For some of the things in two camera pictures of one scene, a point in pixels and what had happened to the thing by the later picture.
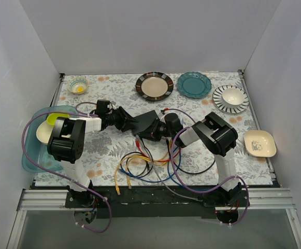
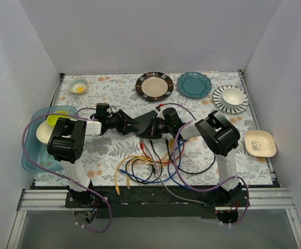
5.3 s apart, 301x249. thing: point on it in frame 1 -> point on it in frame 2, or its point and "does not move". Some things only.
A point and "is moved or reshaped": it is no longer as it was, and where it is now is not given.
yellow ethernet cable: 147,159 does not move
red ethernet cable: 148,157 is moved or reshaped
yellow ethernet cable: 117,191 does not move
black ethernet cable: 184,170 does not move
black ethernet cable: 143,155 -> 149,181
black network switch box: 146,121 does not move
